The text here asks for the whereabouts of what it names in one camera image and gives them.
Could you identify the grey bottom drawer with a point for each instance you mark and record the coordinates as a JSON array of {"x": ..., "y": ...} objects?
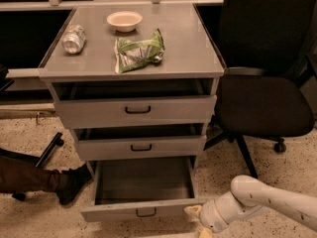
[{"x": 142, "y": 188}]

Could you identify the black shoe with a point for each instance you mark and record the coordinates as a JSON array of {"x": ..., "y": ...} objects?
[{"x": 71, "y": 184}]

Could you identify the green chip bag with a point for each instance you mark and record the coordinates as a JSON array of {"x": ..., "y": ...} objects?
[{"x": 135, "y": 55}]

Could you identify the grey top drawer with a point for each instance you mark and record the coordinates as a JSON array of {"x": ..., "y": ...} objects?
[{"x": 97, "y": 104}]

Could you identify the black office chair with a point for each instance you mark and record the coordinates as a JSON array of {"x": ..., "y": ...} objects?
[{"x": 259, "y": 42}]

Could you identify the grey middle drawer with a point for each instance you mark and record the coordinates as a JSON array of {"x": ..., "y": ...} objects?
[{"x": 133, "y": 142}]

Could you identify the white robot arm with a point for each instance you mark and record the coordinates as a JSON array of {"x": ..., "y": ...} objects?
[{"x": 247, "y": 198}]

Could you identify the brown trouser leg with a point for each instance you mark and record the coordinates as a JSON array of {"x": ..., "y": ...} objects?
[{"x": 18, "y": 176}]

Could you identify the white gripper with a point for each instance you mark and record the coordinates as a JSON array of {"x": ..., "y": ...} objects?
[{"x": 209, "y": 214}]

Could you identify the crushed silver soda can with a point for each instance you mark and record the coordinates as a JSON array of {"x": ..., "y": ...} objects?
[{"x": 74, "y": 39}]

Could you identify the white paper bowl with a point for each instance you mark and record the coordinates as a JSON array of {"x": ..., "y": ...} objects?
[{"x": 124, "y": 21}]

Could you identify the grey metal drawer cabinet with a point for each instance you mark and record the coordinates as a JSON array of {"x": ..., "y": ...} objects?
[{"x": 188, "y": 51}]

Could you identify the grey drawer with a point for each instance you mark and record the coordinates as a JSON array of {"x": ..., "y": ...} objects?
[
  {"x": 142, "y": 188},
  {"x": 97, "y": 104},
  {"x": 133, "y": 142}
]

